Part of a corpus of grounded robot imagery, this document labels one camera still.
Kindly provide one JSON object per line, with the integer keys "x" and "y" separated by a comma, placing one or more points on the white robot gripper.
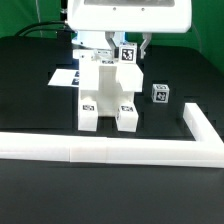
{"x": 141, "y": 16}

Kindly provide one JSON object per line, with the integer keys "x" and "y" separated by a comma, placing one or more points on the white tagged cube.
{"x": 160, "y": 93}
{"x": 127, "y": 52}

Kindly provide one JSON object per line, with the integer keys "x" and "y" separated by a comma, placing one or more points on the white chair seat block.
{"x": 106, "y": 93}

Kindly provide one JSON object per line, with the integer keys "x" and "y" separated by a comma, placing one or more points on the white chair back frame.
{"x": 129, "y": 75}

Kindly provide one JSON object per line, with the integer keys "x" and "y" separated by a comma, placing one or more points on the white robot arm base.
{"x": 91, "y": 39}

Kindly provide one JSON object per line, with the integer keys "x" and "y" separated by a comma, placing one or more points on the white marker sheet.
{"x": 65, "y": 78}

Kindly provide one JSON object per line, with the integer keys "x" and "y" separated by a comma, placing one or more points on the black antenna post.
{"x": 64, "y": 33}

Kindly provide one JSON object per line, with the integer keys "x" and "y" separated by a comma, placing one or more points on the white U-shaped fixture frame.
{"x": 205, "y": 150}

